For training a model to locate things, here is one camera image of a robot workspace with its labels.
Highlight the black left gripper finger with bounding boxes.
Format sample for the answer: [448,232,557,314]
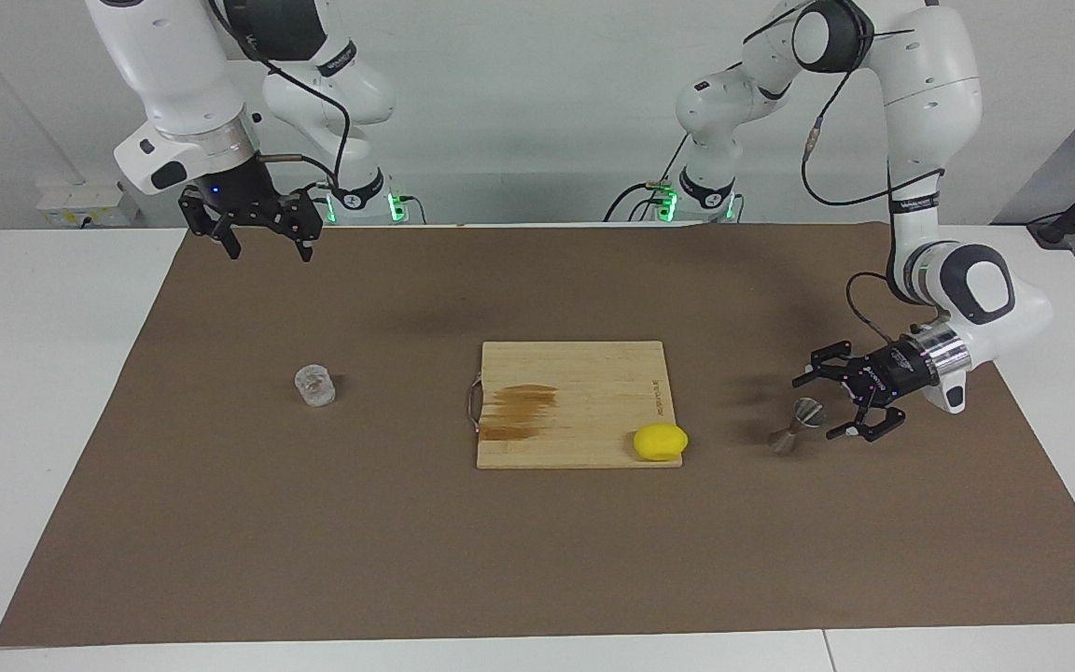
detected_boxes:
[791,342,860,388]
[825,397,907,443]

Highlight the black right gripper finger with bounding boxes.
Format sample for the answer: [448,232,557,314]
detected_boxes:
[178,187,242,260]
[269,191,324,262]

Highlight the steel jigger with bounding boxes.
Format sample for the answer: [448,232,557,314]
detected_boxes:
[768,398,826,455]

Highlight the clear glass cup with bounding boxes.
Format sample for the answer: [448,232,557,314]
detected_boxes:
[294,364,337,408]

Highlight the white power strip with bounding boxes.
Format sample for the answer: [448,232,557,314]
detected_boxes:
[36,182,137,228]

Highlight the yellow lemon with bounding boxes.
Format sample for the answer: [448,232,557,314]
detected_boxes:
[633,423,690,463]

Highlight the wooden cutting board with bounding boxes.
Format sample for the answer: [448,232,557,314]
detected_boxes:
[468,341,685,470]

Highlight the brown table mat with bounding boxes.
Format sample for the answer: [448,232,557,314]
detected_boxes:
[0,222,1075,648]

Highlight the black right base cable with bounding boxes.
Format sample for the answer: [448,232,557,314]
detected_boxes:
[287,182,333,225]

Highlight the black base cable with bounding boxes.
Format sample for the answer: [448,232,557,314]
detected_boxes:
[604,140,692,223]
[287,182,333,225]

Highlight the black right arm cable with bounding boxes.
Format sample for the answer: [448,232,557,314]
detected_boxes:
[209,0,354,192]

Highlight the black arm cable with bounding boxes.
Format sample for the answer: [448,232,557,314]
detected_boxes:
[209,0,354,192]
[743,0,947,346]

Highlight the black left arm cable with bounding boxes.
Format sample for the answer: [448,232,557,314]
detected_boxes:
[743,0,947,346]

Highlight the black left base cable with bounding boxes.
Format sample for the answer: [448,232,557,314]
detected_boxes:
[604,140,692,223]

